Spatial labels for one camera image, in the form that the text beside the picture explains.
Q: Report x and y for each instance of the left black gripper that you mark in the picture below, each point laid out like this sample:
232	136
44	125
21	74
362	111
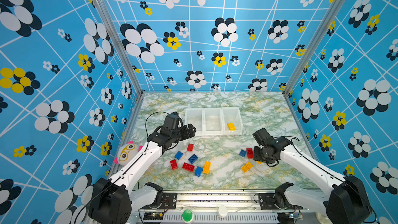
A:
186	135

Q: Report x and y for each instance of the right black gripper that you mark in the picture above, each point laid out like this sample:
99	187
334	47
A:
255	149

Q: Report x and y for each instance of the small red square lego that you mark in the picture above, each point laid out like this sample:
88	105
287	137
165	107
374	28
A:
190	147

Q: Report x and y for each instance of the small blue lego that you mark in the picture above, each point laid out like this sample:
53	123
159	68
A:
242	153
179	155

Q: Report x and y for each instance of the yellow curved lego brick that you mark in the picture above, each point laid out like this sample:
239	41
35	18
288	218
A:
231	126

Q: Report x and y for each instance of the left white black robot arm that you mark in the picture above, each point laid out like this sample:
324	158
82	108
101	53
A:
114	199

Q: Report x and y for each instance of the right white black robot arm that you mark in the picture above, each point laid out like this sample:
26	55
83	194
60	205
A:
342	198

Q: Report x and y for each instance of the left translucent white bin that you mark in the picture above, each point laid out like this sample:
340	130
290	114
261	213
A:
195	116

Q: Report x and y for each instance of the orange long lego brick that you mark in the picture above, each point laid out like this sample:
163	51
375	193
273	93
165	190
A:
247	167

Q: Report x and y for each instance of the blue studded lego brick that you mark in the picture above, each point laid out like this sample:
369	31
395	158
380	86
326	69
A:
193	159

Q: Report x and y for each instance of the middle translucent white bin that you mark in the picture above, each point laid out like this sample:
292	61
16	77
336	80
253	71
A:
212	122

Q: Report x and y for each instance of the red long lego brick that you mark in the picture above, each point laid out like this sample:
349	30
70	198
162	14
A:
188	167

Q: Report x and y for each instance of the blue lego brick bottom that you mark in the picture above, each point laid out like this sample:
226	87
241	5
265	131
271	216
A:
198	171

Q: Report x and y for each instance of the yellow long lego brick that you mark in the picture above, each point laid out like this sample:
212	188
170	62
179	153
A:
206	168

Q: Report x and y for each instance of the pink white plush toy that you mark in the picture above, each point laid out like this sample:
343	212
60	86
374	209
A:
126	153

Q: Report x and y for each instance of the white round knob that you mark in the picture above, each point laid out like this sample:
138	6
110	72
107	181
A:
222	211

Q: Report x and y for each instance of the green push button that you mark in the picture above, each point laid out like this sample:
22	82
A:
188	216

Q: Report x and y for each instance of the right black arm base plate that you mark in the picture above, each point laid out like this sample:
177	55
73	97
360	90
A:
267	202

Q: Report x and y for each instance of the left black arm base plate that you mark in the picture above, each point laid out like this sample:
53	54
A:
168	201

